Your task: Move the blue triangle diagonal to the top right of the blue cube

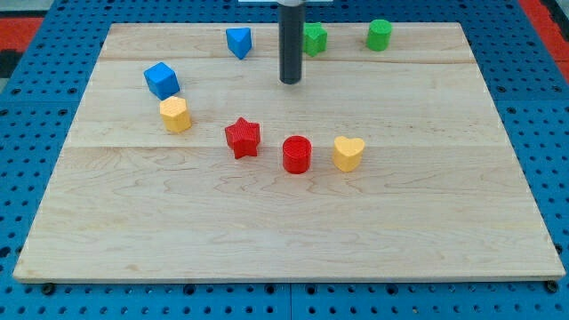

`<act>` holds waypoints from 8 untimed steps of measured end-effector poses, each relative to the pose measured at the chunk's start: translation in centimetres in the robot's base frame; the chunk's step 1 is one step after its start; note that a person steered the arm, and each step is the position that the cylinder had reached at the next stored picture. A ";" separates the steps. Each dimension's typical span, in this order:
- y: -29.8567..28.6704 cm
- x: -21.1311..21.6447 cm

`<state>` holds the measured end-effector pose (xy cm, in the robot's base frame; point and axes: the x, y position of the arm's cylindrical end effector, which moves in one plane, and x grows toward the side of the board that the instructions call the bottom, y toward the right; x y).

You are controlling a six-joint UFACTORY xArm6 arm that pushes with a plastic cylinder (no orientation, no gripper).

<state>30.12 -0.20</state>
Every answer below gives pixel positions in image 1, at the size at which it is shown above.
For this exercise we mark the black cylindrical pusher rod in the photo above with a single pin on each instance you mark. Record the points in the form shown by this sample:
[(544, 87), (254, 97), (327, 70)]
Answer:
[(291, 16)]

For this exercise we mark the blue triangle block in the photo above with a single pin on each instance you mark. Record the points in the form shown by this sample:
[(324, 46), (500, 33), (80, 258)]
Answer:
[(239, 41)]

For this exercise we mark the blue cube block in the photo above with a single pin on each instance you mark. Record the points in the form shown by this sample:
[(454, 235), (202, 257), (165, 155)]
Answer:
[(162, 80)]

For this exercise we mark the green star block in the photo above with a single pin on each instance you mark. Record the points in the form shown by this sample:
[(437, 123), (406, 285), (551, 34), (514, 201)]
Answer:
[(315, 38)]

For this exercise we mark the green cylinder block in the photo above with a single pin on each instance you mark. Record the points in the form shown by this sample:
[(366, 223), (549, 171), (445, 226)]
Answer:
[(378, 36)]

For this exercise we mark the red star block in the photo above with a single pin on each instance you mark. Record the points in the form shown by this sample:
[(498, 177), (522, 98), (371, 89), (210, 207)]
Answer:
[(243, 137)]

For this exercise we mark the red cylinder block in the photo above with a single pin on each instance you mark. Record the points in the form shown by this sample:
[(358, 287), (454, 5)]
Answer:
[(297, 152)]

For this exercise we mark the yellow heart block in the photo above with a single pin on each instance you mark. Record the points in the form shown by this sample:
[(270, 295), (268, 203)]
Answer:
[(347, 153)]

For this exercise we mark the yellow hexagon block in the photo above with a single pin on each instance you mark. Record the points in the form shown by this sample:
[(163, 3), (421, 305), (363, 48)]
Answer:
[(175, 114)]

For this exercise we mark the light wooden board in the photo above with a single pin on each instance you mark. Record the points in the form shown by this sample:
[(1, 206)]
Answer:
[(439, 195)]

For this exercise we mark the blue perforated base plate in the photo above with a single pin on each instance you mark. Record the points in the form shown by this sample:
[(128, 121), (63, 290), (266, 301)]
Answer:
[(42, 95)]

